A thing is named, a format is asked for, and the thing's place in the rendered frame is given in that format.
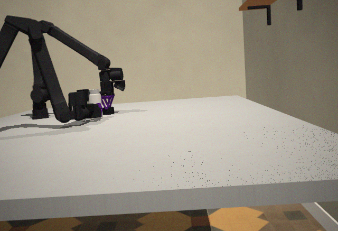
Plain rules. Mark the black bottle cap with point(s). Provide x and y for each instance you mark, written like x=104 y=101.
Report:
x=108 y=111

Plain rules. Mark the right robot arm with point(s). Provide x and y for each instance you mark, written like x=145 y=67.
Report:
x=32 y=28

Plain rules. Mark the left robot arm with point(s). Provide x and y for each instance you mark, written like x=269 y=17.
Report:
x=39 y=93

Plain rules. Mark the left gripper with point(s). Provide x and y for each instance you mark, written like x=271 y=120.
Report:
x=108 y=95

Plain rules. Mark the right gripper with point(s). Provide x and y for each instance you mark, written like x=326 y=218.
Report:
x=97 y=111

